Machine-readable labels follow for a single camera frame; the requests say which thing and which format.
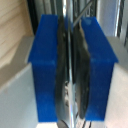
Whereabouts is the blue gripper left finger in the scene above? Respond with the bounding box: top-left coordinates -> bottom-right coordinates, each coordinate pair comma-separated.
27,13 -> 72,128

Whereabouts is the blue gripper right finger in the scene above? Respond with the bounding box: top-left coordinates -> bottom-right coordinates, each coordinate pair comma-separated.
73,16 -> 120,128

